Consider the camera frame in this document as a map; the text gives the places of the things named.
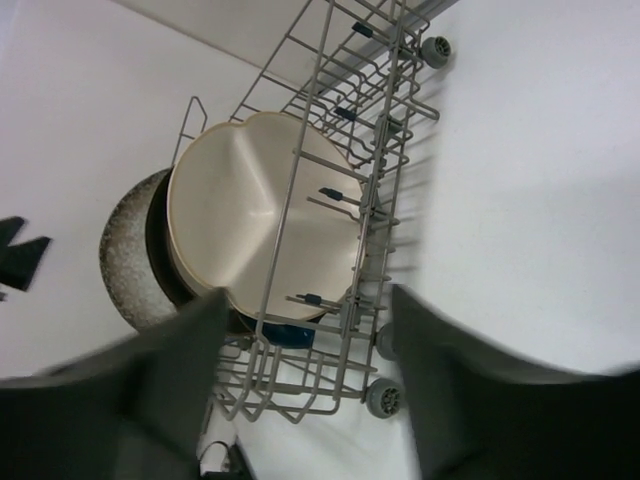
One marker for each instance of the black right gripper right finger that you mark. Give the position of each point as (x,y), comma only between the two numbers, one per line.
(480,411)

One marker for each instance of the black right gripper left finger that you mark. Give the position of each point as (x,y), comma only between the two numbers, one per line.
(133,410)

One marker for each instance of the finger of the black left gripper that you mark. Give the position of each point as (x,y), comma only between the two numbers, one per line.
(9,228)
(20,262)

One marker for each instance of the speckled beige round plate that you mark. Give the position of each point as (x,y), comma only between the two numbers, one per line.
(124,262)

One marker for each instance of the blue shell shaped dish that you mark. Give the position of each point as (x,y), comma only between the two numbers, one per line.
(285,336)

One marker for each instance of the cream divided plate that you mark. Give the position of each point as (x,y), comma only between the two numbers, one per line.
(238,206)

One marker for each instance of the silver metal plate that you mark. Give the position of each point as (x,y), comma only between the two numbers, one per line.
(157,243)

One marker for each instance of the grey wire dish rack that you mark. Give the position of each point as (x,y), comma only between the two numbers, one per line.
(354,71)

